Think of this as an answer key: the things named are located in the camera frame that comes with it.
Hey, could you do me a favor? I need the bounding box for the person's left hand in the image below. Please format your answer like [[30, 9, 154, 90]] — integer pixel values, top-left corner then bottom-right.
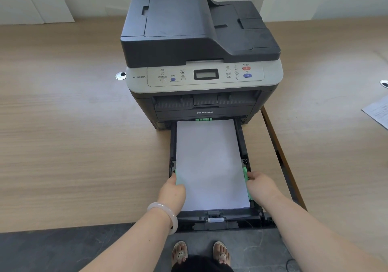
[[157, 173, 187, 218]]

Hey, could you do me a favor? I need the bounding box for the person's right hand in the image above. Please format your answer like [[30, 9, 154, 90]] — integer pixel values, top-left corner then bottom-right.
[[246, 172, 285, 210]]

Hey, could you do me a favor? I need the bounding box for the stack of white paper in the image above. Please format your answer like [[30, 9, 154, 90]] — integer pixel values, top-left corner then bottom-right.
[[176, 118, 251, 212]]

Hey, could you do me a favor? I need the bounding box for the person's left forearm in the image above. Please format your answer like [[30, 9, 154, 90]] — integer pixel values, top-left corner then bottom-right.
[[77, 210, 173, 272]]

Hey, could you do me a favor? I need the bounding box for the person's right forearm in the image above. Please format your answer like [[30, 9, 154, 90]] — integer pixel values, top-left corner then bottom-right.
[[262, 191, 388, 272]]

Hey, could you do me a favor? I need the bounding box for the green paper guide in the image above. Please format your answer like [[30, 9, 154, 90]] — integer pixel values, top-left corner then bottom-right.
[[242, 166, 251, 201]]

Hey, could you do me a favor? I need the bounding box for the white jade bangle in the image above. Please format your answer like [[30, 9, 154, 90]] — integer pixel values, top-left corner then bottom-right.
[[147, 202, 179, 236]]

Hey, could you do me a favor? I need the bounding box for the black printer paper tray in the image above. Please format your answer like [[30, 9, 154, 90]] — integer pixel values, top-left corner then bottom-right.
[[169, 116, 275, 232]]

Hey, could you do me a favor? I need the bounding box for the person's left sandal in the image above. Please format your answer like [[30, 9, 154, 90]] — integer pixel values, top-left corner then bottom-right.
[[172, 241, 188, 268]]

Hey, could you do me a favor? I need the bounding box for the person's sandal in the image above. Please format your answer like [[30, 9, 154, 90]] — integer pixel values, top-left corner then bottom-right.
[[212, 241, 231, 266], [172, 241, 188, 268]]

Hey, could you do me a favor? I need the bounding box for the person's right sandal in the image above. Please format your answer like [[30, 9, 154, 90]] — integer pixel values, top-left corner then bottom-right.
[[212, 241, 231, 266]]

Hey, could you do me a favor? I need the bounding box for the person's black clothing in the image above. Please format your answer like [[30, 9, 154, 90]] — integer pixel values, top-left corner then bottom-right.
[[171, 255, 234, 272]]

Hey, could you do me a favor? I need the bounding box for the printed white paper sheet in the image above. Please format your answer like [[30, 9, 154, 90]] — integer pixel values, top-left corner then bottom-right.
[[361, 95, 388, 130]]

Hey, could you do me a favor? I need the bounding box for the dark grey multifunction printer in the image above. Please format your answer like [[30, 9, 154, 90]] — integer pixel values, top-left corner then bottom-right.
[[120, 0, 284, 130]]

